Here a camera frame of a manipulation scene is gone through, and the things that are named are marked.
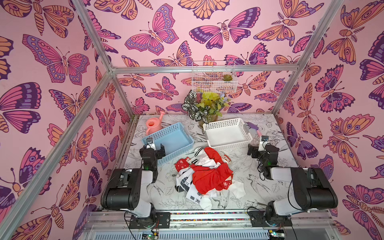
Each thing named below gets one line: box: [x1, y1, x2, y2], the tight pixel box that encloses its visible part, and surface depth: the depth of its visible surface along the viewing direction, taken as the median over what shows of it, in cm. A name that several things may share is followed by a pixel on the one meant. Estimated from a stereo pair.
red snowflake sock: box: [174, 156, 191, 173], surface depth 94 cm
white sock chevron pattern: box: [175, 168, 204, 205], surface depth 83 cm
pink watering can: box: [146, 111, 165, 136], surface depth 102 cm
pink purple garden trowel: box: [247, 121, 262, 137], surface depth 115 cm
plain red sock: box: [190, 146, 233, 195], surface depth 83 cm
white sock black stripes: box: [191, 147, 212, 167], surface depth 89 cm
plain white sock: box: [199, 179, 246, 211], surface depth 83 cm
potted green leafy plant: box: [181, 89, 231, 127], surface depth 98 cm
